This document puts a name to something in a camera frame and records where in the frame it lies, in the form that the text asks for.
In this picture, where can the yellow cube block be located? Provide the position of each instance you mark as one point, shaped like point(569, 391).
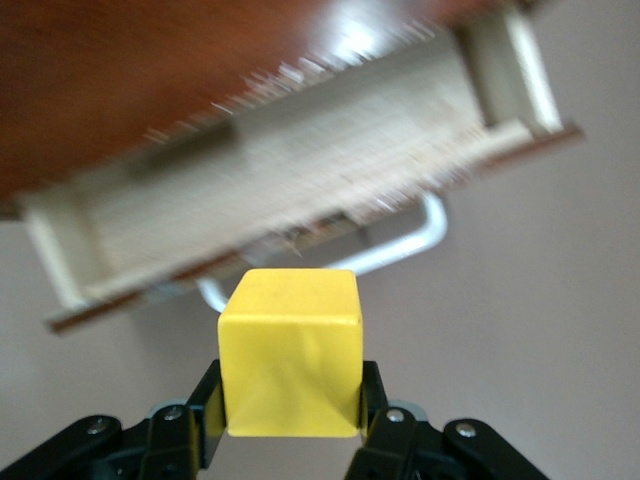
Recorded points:
point(290, 360)

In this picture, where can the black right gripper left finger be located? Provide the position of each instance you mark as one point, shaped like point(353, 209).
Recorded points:
point(125, 450)

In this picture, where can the dark brown wooden cabinet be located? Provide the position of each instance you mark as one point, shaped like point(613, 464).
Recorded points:
point(100, 75)

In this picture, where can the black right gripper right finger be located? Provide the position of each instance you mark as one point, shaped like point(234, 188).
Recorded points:
point(425, 450)

